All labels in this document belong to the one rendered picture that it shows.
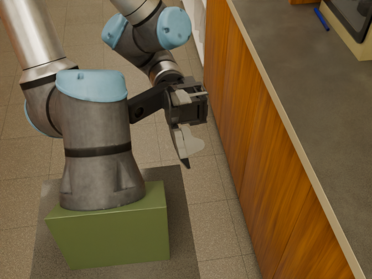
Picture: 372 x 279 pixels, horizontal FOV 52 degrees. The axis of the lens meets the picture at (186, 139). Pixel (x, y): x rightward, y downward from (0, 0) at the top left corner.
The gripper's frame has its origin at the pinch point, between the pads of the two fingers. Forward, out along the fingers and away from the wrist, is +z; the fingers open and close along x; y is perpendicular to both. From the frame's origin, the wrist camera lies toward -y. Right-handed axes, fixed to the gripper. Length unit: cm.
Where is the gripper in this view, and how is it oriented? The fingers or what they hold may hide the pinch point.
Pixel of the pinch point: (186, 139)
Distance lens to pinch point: 68.5
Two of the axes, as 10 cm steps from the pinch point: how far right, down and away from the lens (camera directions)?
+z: 2.8, 5.9, -7.6
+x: -0.1, 7.9, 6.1
